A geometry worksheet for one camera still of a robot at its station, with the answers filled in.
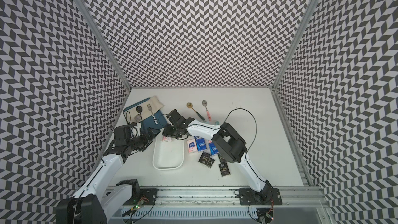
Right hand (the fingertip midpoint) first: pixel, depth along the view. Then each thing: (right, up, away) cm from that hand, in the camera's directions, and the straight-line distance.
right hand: (165, 136), depth 89 cm
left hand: (-3, +1, -6) cm, 7 cm away
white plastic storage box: (+3, -10, -5) cm, 11 cm away
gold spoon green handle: (+12, +17, +19) cm, 28 cm away
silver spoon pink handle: (+23, +19, +19) cm, 35 cm away
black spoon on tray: (-22, +15, +15) cm, 30 cm away
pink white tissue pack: (+2, -1, -4) cm, 4 cm away
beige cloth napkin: (-12, +19, +19) cm, 29 cm away
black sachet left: (+23, -10, -9) cm, 26 cm away
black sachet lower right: (+34, -16, -9) cm, 38 cm away
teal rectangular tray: (-13, +7, +10) cm, 18 cm away
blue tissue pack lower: (+28, -6, -4) cm, 29 cm away
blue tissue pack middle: (+21, -4, -3) cm, 22 cm away
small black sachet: (+26, -12, -8) cm, 30 cm away
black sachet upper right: (+33, -11, -7) cm, 35 cm away
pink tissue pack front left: (+16, -5, -3) cm, 17 cm away
